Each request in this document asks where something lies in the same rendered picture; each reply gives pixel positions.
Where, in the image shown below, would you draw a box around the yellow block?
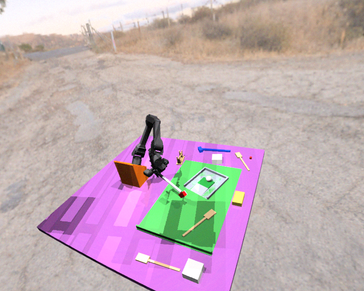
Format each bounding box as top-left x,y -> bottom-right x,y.
232,191 -> 245,207

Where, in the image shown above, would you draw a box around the white cube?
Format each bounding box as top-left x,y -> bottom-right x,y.
182,258 -> 204,284
212,154 -> 222,164

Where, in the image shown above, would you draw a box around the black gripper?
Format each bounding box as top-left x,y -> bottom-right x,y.
143,158 -> 169,178

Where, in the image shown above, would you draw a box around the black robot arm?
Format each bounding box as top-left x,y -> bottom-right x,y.
131,114 -> 167,172

